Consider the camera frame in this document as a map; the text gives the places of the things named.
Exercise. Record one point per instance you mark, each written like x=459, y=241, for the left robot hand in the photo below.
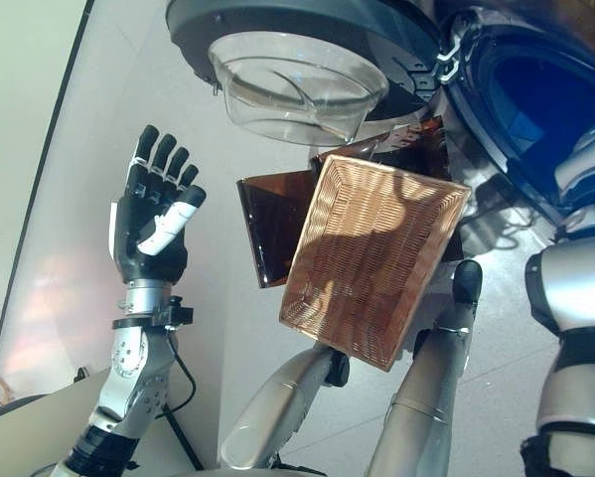
x=153, y=233

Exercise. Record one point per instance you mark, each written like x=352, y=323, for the blue garment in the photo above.
x=525, y=129

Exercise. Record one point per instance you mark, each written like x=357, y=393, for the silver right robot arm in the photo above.
x=570, y=298

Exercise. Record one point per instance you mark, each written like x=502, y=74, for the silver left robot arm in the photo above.
x=128, y=377

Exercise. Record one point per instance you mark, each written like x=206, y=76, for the grey front-load washing machine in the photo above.
x=500, y=74

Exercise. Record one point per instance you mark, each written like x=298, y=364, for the woven wicker laundry basket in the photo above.
x=371, y=258

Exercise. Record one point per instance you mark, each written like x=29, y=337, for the grey robot torso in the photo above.
x=247, y=472

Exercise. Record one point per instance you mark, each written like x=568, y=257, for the dark clear plastic box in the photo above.
x=411, y=144

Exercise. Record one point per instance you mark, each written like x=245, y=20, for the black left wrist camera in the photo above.
x=175, y=314

